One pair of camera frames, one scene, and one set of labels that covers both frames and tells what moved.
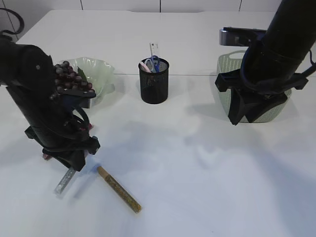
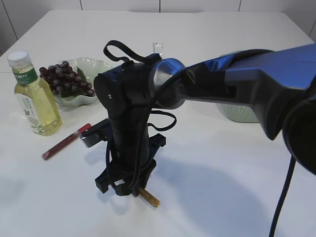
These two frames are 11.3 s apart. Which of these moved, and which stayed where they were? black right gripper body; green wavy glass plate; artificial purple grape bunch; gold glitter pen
Moved: black right gripper body; gold glitter pen
Stayed: artificial purple grape bunch; green wavy glass plate
